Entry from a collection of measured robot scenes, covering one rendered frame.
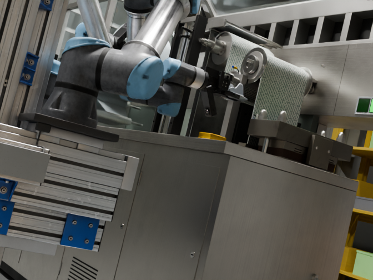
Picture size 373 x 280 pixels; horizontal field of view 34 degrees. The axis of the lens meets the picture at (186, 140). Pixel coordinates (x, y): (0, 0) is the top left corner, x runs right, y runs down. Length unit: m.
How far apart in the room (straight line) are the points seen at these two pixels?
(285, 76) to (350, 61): 0.27
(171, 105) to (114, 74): 0.55
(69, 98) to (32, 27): 0.28
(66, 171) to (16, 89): 0.30
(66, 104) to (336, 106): 1.26
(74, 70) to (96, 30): 0.67
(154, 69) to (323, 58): 1.20
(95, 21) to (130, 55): 0.68
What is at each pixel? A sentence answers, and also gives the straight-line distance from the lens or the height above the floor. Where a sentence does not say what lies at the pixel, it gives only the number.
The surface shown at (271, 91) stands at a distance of 2.40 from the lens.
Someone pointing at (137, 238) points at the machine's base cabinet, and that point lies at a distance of 2.32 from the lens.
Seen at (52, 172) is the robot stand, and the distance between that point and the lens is 1.58.
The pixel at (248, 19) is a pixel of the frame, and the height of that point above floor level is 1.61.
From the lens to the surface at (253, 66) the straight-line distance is 2.39.
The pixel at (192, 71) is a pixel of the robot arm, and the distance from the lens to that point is 2.14.
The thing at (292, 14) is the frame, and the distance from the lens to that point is 2.90.
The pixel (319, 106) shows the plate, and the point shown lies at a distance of 2.58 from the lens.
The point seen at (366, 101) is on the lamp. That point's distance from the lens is 2.42.
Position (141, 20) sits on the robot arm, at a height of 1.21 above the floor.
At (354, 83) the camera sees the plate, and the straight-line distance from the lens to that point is 2.49.
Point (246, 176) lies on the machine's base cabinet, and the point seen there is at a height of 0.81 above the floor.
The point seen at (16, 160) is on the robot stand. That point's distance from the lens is 1.44.
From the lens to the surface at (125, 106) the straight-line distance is 3.21.
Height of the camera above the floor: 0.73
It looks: 4 degrees up
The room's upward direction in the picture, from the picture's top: 14 degrees clockwise
